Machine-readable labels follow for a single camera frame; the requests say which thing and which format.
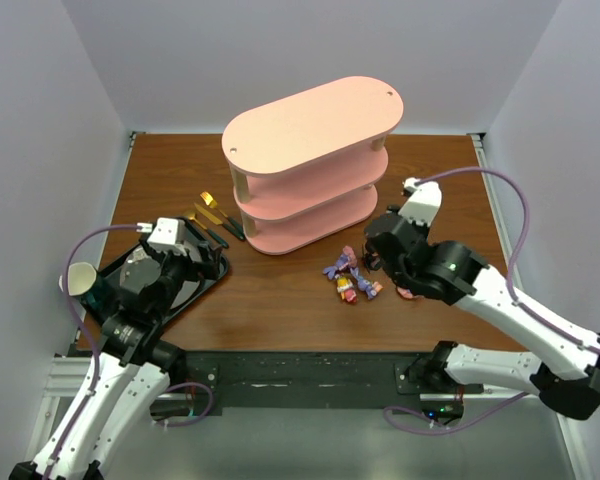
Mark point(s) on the round deer pattern plate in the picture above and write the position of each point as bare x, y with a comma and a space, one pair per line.
136, 267

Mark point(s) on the white paper cup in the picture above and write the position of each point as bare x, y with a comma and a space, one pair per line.
82, 277

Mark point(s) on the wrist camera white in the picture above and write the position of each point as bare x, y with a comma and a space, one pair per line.
164, 236
423, 201

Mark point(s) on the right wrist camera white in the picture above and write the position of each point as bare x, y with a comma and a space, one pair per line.
423, 201

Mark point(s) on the gold fork green handle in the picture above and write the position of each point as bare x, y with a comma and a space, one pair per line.
211, 203

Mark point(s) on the purple bunny pink cotton candy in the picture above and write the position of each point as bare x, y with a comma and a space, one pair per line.
345, 262

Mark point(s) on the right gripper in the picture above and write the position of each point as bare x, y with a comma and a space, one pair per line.
378, 242

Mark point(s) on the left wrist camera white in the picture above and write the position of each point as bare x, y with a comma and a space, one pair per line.
164, 236

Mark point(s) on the ice cream cone bear toy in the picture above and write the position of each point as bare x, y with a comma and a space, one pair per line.
346, 289

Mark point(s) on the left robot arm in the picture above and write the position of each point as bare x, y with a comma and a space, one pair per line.
131, 367

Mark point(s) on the purple bunny pink donut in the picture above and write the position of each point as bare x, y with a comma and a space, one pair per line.
407, 294

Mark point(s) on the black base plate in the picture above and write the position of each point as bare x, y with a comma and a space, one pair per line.
310, 380

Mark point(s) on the black rectangular tray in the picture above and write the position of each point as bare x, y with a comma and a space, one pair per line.
131, 302

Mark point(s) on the black haired red figure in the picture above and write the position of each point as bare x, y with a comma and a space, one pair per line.
370, 258

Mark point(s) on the aluminium frame rail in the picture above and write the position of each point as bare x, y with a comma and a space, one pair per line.
566, 428

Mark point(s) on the gold knife green handle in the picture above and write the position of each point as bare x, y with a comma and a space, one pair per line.
214, 220

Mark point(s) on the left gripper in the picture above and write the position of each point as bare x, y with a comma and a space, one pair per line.
200, 255

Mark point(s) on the pink three-tier shelf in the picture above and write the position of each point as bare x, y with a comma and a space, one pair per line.
306, 166

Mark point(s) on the purple bunny with cake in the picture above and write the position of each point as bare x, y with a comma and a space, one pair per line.
370, 289

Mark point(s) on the dark green glass cup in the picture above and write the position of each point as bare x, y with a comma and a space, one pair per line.
100, 299

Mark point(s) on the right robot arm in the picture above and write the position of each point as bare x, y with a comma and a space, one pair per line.
561, 361

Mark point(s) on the gold spoon green handle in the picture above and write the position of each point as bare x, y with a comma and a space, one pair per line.
191, 215

